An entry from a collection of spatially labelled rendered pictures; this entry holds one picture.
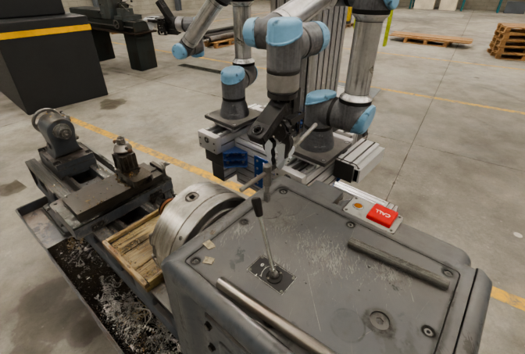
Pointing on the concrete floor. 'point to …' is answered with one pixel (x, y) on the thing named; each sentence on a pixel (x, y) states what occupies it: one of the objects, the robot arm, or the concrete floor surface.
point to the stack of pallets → (508, 41)
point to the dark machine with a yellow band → (43, 42)
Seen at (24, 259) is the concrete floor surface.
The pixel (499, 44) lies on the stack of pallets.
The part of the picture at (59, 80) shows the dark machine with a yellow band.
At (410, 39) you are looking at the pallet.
